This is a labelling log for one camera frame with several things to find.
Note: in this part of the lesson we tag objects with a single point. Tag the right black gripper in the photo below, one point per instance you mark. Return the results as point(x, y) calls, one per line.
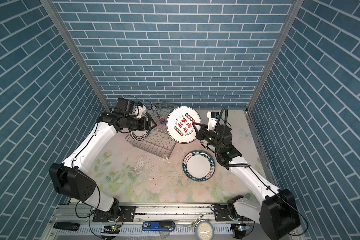
point(201, 133)

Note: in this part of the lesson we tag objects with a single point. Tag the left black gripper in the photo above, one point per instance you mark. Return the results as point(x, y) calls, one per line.
point(142, 126)

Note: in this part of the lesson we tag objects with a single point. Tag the red ring plate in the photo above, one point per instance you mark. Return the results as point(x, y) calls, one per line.
point(141, 132)

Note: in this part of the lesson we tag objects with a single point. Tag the just eat text plate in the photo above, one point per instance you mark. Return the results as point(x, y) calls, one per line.
point(180, 124)

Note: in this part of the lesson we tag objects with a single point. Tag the grey rim hao plate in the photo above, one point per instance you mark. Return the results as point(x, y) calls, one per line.
point(199, 166)

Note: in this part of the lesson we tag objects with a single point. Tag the metal wire dish rack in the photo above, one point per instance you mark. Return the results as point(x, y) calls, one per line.
point(158, 142)

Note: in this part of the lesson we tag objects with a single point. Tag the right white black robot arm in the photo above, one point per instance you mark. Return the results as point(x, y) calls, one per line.
point(276, 210)

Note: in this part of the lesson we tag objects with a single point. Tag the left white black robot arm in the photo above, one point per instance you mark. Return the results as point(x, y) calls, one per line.
point(70, 178)

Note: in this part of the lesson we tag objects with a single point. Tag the round white clock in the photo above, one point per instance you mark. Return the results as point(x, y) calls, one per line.
point(204, 230)

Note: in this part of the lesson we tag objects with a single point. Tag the blue black device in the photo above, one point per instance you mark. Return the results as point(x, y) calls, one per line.
point(159, 226)

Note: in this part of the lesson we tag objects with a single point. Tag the black remote control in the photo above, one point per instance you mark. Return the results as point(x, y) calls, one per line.
point(67, 226)

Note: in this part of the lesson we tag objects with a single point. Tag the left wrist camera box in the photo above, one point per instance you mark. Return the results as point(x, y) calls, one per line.
point(130, 108)

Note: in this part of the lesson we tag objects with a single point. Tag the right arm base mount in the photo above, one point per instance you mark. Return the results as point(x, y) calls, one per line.
point(224, 213)

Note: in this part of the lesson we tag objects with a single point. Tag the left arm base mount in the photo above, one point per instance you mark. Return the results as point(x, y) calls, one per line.
point(115, 214)

